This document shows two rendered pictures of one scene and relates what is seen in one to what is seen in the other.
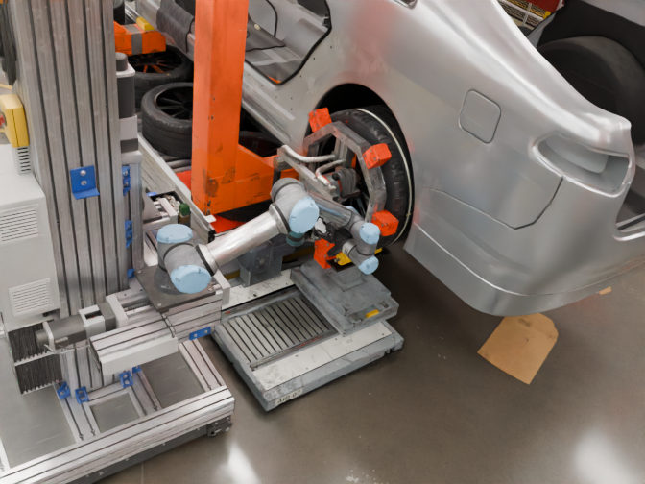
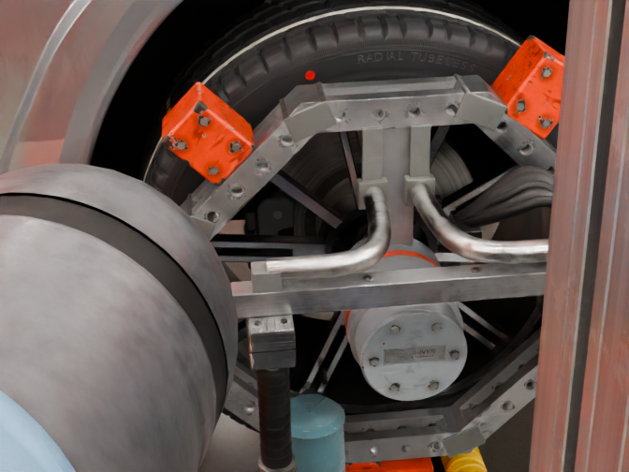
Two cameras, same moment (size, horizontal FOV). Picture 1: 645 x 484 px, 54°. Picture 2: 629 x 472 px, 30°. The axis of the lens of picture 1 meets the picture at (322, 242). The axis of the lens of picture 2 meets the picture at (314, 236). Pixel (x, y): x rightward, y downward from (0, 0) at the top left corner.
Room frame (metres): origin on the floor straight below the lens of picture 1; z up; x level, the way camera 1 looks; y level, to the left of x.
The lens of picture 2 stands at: (1.79, 1.08, 1.62)
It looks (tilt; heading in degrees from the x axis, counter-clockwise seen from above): 28 degrees down; 306
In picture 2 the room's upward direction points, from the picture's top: 1 degrees counter-clockwise
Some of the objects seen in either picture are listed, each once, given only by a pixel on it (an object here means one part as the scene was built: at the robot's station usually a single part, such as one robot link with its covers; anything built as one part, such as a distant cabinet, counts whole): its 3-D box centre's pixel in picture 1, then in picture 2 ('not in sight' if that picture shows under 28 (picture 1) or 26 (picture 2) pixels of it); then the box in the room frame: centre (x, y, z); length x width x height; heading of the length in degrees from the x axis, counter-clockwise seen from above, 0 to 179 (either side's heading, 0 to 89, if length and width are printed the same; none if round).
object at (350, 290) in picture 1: (348, 264); not in sight; (2.60, -0.16, 0.32); 0.40 x 0.30 x 0.28; 42
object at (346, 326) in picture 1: (343, 291); not in sight; (2.59, -0.16, 0.13); 0.50 x 0.36 x 0.10; 42
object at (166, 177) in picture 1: (124, 132); not in sight; (3.57, 1.39, 0.28); 2.47 x 0.09 x 0.22; 42
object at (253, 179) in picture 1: (272, 162); not in sight; (2.84, 0.33, 0.69); 0.52 x 0.17 x 0.35; 132
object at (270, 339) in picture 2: (283, 161); (270, 327); (2.47, 0.23, 0.93); 0.09 x 0.05 x 0.05; 132
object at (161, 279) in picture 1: (175, 270); not in sight; (1.69, 0.50, 0.87); 0.15 x 0.15 x 0.10
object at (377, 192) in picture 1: (340, 185); (389, 283); (2.48, -0.03, 0.85); 0.54 x 0.07 x 0.54; 42
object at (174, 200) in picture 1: (169, 212); not in sight; (2.49, 0.76, 0.51); 0.20 x 0.14 x 0.13; 40
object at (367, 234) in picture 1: (366, 236); not in sight; (1.99, -0.16, 0.95); 0.11 x 0.08 x 0.11; 33
